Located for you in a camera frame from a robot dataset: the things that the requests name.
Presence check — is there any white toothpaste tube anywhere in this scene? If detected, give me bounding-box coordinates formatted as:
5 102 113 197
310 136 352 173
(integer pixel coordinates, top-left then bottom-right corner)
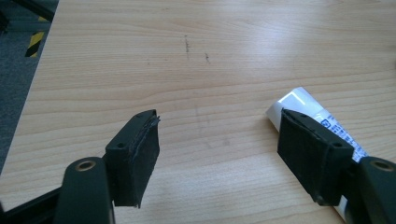
265 86 370 223

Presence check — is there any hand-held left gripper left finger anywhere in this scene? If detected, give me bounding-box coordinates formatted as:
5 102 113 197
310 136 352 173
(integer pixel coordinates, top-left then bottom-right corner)
104 108 162 209

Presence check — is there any yellow black floor tape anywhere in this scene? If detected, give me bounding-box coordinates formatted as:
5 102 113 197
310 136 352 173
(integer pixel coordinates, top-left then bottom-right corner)
24 31 47 59

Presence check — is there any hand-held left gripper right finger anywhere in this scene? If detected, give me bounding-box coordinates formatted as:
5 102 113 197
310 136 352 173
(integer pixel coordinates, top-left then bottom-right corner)
276 107 356 207

